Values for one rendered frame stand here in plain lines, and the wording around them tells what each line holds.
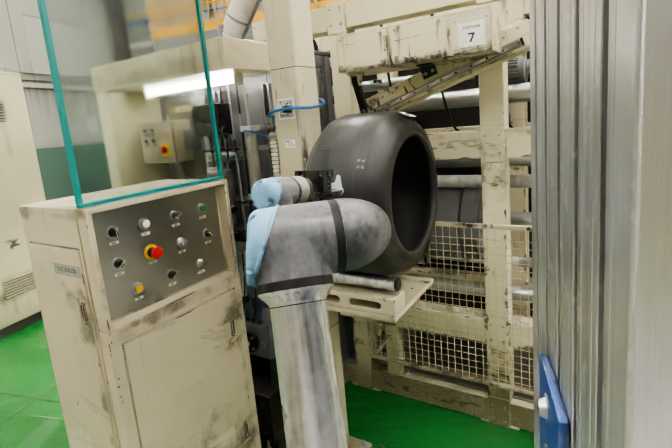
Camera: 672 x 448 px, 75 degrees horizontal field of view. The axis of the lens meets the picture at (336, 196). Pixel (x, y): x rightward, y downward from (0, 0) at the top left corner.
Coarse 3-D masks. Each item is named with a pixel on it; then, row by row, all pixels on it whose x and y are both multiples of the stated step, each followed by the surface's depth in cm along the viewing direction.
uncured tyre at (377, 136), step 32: (352, 128) 141; (384, 128) 138; (416, 128) 152; (320, 160) 140; (352, 160) 133; (384, 160) 132; (416, 160) 176; (352, 192) 131; (384, 192) 132; (416, 192) 180; (416, 224) 177; (384, 256) 138; (416, 256) 153
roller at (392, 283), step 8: (344, 272) 155; (352, 272) 154; (336, 280) 156; (344, 280) 154; (352, 280) 152; (360, 280) 151; (368, 280) 149; (376, 280) 148; (384, 280) 146; (392, 280) 145; (400, 280) 146; (376, 288) 149; (384, 288) 146; (392, 288) 145; (400, 288) 147
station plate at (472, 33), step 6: (462, 24) 149; (468, 24) 148; (474, 24) 147; (480, 24) 146; (462, 30) 150; (468, 30) 149; (474, 30) 148; (480, 30) 147; (462, 36) 150; (468, 36) 149; (474, 36) 148; (480, 36) 147; (462, 42) 151; (468, 42) 150; (474, 42) 149; (480, 42) 148
